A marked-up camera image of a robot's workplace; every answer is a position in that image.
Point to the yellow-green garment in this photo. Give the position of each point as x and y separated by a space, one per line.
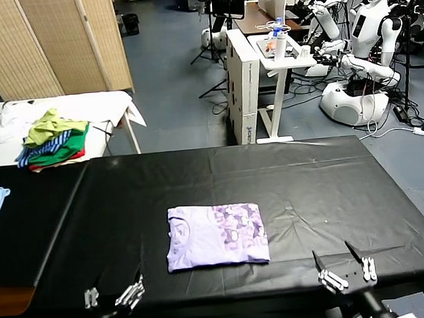
46 127

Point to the black trash bin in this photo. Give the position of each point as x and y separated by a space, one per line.
130 24

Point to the light purple T-shirt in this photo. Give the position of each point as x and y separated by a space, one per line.
203 246

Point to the tall white cardboard box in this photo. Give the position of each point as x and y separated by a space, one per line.
245 92

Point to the small orange object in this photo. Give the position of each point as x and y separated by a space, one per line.
270 46

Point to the white standing desk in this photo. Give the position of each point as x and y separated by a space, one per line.
280 90

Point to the black tripod stand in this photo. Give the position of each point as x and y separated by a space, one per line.
212 40

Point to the black power adapter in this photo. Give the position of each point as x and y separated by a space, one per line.
400 112

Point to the white table cloth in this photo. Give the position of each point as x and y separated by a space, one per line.
97 104

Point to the brown wooden desk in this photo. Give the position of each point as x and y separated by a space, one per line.
254 19

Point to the red garment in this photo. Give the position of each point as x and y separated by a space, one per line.
78 155

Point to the white humanoid robot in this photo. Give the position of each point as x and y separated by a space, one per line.
327 22
366 27

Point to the beige garment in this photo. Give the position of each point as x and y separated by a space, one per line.
54 166

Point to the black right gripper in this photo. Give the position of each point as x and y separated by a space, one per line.
356 280

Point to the white tumbler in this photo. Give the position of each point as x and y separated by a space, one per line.
279 48

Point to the green garment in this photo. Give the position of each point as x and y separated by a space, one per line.
70 144

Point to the woven folding screen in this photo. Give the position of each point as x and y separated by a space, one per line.
53 42

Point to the black plastic table cover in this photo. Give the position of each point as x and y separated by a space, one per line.
307 182
29 228

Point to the blue striped garment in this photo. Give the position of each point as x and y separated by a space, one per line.
49 144

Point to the white crumpled garment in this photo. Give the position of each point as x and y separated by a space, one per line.
4 123

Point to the black stand pole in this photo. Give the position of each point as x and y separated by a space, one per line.
406 64

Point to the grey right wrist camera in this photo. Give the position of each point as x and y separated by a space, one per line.
405 317

